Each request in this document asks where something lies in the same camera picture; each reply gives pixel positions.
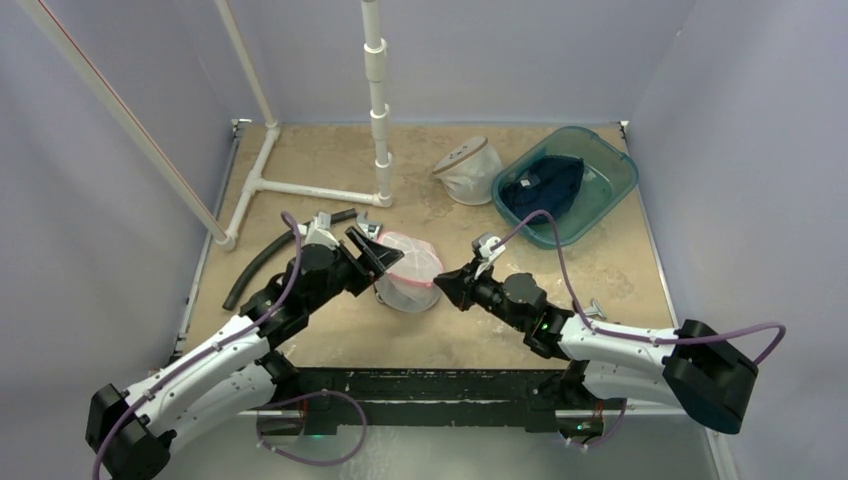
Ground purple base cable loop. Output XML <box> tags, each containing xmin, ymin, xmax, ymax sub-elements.
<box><xmin>255</xmin><ymin>390</ymin><xmax>368</xmax><ymax>466</ymax></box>

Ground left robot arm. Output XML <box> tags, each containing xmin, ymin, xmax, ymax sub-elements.
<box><xmin>85</xmin><ymin>227</ymin><xmax>404</xmax><ymax>479</ymax></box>

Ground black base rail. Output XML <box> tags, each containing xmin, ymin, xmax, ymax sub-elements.
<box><xmin>266</xmin><ymin>367</ymin><xmax>599</xmax><ymax>435</ymax></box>

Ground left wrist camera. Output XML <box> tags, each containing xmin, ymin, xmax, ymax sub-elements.
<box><xmin>298</xmin><ymin>212</ymin><xmax>340</xmax><ymax>249</ymax></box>

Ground teal plastic bin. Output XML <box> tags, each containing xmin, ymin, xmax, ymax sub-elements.
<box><xmin>492</xmin><ymin>126</ymin><xmax>639</xmax><ymax>250</ymax></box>

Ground pink-trimmed mesh laundry bag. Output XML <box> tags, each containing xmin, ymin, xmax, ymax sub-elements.
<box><xmin>375</xmin><ymin>231</ymin><xmax>444</xmax><ymax>313</ymax></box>

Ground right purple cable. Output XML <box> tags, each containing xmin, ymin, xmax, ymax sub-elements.
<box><xmin>490</xmin><ymin>209</ymin><xmax>788</xmax><ymax>369</ymax></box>

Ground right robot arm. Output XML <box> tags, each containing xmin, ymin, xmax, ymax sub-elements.
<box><xmin>434</xmin><ymin>263</ymin><xmax>759</xmax><ymax>434</ymax></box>

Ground red-handled adjustable wrench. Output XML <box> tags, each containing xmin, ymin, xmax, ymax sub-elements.
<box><xmin>356</xmin><ymin>211</ymin><xmax>383</xmax><ymax>240</ymax></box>

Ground white PVC pipe frame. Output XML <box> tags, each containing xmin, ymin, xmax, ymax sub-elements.
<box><xmin>18</xmin><ymin>1</ymin><xmax>393</xmax><ymax>251</ymax></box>

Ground dark blue garment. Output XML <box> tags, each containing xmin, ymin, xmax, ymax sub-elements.
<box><xmin>498</xmin><ymin>155</ymin><xmax>585</xmax><ymax>220</ymax></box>

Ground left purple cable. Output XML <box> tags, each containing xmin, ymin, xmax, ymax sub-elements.
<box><xmin>91</xmin><ymin>211</ymin><xmax>305</xmax><ymax>480</ymax></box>

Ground black pliers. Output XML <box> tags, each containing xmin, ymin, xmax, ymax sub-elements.
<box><xmin>582</xmin><ymin>298</ymin><xmax>607</xmax><ymax>320</ymax></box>

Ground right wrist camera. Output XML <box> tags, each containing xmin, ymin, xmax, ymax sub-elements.
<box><xmin>472</xmin><ymin>233</ymin><xmax>506</xmax><ymax>280</ymax></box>

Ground black foam hose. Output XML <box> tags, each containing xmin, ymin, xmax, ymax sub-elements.
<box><xmin>221</xmin><ymin>207</ymin><xmax>359</xmax><ymax>313</ymax></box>

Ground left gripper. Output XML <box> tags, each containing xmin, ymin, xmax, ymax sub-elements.
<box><xmin>305</xmin><ymin>228</ymin><xmax>401</xmax><ymax>313</ymax></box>

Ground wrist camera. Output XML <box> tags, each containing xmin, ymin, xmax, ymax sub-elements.
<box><xmin>298</xmin><ymin>212</ymin><xmax>340</xmax><ymax>249</ymax></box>
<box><xmin>472</xmin><ymin>233</ymin><xmax>506</xmax><ymax>280</ymax></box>

